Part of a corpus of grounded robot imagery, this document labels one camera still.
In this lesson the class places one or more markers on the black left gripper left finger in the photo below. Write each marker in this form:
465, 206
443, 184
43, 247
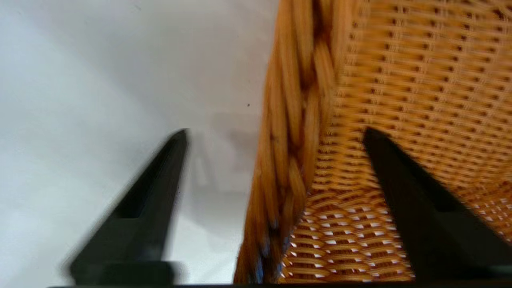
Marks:
148, 216

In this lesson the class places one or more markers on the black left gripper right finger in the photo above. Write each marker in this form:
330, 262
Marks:
432, 224

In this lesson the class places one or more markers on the orange wicker basket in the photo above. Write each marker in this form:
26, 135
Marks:
400, 80

